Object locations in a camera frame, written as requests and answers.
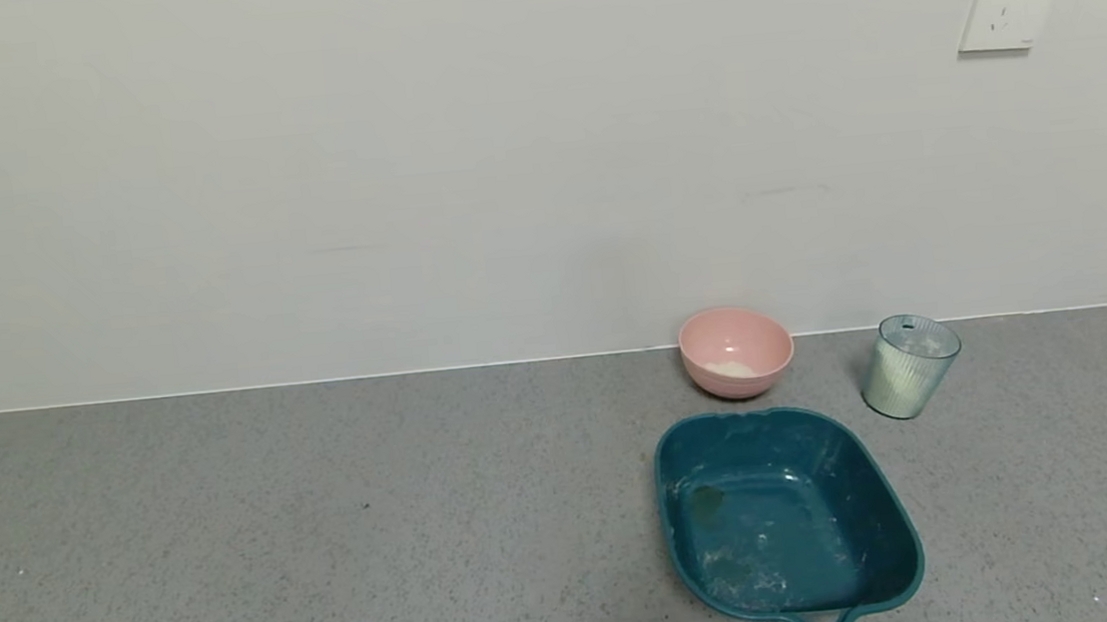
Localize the pink bowl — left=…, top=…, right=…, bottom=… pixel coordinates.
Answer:
left=675, top=301, right=800, bottom=404

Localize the ribbed transparent teal cup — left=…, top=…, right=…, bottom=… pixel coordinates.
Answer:
left=853, top=309, right=968, bottom=423

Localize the teal plastic basin tray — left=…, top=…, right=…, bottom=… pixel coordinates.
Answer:
left=649, top=394, right=932, bottom=622

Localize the white wall socket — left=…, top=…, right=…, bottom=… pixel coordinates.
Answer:
left=953, top=0, right=1073, bottom=56

